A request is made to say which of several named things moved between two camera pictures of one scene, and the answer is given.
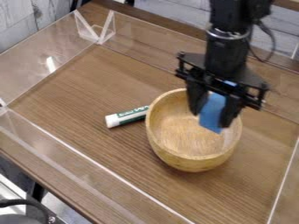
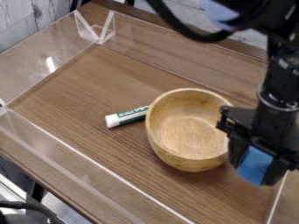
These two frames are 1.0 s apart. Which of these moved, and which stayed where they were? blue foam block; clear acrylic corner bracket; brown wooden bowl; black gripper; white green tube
Moved: blue foam block; black gripper
Stayed: white green tube; clear acrylic corner bracket; brown wooden bowl
